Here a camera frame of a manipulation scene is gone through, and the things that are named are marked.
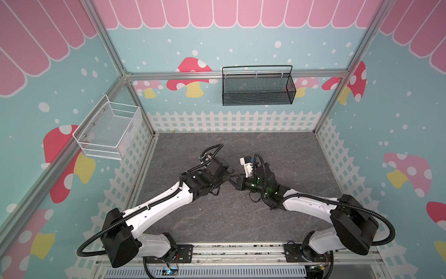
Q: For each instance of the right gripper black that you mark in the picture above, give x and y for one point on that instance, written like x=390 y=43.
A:
x=246 y=180

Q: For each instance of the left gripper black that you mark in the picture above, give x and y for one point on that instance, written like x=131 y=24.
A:
x=226 y=176

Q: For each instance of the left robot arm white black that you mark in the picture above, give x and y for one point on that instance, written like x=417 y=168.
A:
x=129 y=240

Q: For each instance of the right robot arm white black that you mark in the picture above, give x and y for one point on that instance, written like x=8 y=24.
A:
x=352 y=226

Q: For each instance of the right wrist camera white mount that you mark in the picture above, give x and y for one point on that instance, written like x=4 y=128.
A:
x=247 y=163

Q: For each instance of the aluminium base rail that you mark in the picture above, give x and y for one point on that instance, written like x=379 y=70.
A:
x=265 y=253

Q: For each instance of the black mesh wall basket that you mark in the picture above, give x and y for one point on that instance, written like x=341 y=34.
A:
x=258 y=85

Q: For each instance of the grey vented cable duct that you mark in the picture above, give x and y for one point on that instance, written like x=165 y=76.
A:
x=230 y=272

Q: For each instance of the white mesh wall basket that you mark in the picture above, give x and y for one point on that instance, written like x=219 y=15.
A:
x=108 y=130

